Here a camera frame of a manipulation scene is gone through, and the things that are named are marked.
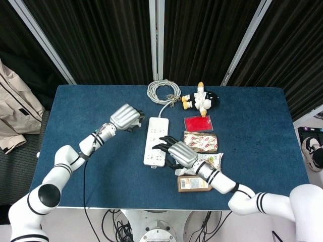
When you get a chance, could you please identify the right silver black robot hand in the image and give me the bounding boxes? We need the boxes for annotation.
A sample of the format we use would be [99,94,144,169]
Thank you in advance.
[152,135,199,170]

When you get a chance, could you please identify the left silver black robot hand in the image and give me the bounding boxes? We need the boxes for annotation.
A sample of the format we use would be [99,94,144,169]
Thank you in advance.
[110,103,146,133]

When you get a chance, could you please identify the white power strip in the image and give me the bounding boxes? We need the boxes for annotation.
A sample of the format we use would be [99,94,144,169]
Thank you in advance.
[143,117,170,169]

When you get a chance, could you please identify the white grey robot base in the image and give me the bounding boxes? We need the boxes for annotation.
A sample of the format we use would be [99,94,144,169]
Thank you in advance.
[121,209,202,242]

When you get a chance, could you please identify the brown red snack pack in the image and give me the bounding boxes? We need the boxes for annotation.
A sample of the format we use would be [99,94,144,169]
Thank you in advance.
[183,131,219,153]

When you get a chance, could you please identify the brown drink bottle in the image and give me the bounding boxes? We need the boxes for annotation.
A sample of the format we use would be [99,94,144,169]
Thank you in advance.
[177,175,212,193]

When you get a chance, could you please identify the white snack bag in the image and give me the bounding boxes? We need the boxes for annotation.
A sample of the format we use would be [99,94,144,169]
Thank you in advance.
[174,152,225,177]

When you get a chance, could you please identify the red packet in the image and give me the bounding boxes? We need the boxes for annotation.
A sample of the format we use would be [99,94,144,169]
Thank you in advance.
[183,115,215,133]

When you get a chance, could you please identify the brown twine tie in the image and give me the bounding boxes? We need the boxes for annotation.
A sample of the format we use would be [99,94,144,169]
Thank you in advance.
[167,93,180,108]

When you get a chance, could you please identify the black white plush toy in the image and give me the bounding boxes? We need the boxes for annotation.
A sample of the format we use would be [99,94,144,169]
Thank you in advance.
[181,81,220,117]

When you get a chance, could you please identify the blue table mat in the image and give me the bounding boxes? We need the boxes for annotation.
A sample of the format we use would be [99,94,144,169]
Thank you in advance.
[27,84,310,211]

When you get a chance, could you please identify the black pleated curtain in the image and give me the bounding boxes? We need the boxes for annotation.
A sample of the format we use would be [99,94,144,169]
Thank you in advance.
[0,0,69,111]
[163,0,262,86]
[24,0,153,85]
[227,0,323,122]

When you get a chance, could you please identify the beige jacket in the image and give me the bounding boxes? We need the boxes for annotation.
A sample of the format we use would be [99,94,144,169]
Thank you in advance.
[0,59,45,155]

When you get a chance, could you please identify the black device with purple mark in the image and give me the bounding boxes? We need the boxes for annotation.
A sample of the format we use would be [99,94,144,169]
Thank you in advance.
[297,126,323,147]

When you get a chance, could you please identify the black white sneaker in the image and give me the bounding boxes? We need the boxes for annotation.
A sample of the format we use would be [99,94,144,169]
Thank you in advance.
[302,137,323,173]

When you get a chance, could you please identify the white cable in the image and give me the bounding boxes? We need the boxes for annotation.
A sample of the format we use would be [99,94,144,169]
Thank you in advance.
[147,79,182,118]

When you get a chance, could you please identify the black floor cables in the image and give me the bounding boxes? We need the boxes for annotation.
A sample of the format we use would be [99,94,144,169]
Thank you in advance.
[188,210,233,242]
[101,209,134,242]

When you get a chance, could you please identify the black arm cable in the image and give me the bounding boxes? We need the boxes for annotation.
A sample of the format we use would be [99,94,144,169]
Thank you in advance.
[82,131,101,242]

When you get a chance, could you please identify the aluminium frame post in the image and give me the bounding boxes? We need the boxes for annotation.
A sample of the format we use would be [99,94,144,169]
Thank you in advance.
[148,0,165,81]
[220,0,273,86]
[9,0,76,85]

